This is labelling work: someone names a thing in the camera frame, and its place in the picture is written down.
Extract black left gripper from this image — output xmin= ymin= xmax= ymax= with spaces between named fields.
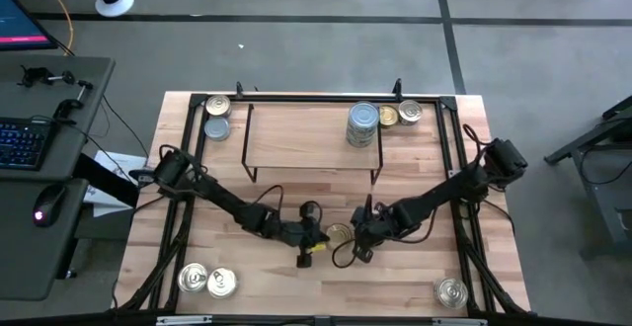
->
xmin=270 ymin=215 xmax=333 ymax=250

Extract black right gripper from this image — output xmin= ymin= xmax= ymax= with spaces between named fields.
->
xmin=349 ymin=193 xmax=403 ymax=249

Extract blue label seafood can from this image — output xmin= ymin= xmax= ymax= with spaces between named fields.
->
xmin=177 ymin=262 xmax=210 ymax=294
xmin=205 ymin=266 xmax=240 ymax=300
xmin=433 ymin=276 xmax=470 ymax=311
xmin=397 ymin=99 xmax=425 ymax=126
xmin=325 ymin=222 xmax=355 ymax=253

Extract green label tuna can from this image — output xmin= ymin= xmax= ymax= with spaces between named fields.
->
xmin=347 ymin=100 xmax=381 ymax=135
xmin=202 ymin=116 xmax=232 ymax=143
xmin=346 ymin=126 xmax=379 ymax=149
xmin=346 ymin=118 xmax=380 ymax=139
xmin=346 ymin=122 xmax=380 ymax=144

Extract wooden shelf black metal frame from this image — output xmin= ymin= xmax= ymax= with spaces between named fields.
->
xmin=240 ymin=101 xmax=386 ymax=187

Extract dark green label seafood can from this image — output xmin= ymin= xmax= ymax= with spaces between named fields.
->
xmin=203 ymin=93 xmax=234 ymax=119

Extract gold lid seafood can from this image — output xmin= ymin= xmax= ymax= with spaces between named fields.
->
xmin=377 ymin=105 xmax=401 ymax=130

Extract silver aluminium bar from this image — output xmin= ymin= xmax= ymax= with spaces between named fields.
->
xmin=432 ymin=317 xmax=489 ymax=326
xmin=155 ymin=315 xmax=214 ymax=326

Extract white paper sheet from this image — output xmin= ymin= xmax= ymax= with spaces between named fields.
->
xmin=82 ymin=149 xmax=149 ymax=218

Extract black metal table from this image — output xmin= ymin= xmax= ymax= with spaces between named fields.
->
xmin=542 ymin=95 xmax=632 ymax=262

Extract black computer mouse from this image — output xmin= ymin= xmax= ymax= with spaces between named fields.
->
xmin=32 ymin=183 xmax=68 ymax=229

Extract grey desk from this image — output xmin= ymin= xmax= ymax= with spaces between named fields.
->
xmin=0 ymin=54 xmax=118 ymax=301

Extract black keyboard blue backlight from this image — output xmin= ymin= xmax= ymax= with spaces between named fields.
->
xmin=0 ymin=116 xmax=55 ymax=172

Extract computer monitor blue screen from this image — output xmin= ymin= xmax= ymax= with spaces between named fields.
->
xmin=0 ymin=0 xmax=57 ymax=52

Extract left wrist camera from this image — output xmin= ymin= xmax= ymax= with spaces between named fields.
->
xmin=294 ymin=249 xmax=316 ymax=270

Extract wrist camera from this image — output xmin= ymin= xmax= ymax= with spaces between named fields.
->
xmin=294 ymin=249 xmax=316 ymax=270
xmin=351 ymin=245 xmax=375 ymax=265

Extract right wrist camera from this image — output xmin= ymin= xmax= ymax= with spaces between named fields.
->
xmin=351 ymin=245 xmax=375 ymax=265

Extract black clamp mount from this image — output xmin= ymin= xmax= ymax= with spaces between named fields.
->
xmin=16 ymin=64 xmax=96 ymax=122

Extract yellow cable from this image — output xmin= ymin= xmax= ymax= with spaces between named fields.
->
xmin=34 ymin=0 xmax=77 ymax=57

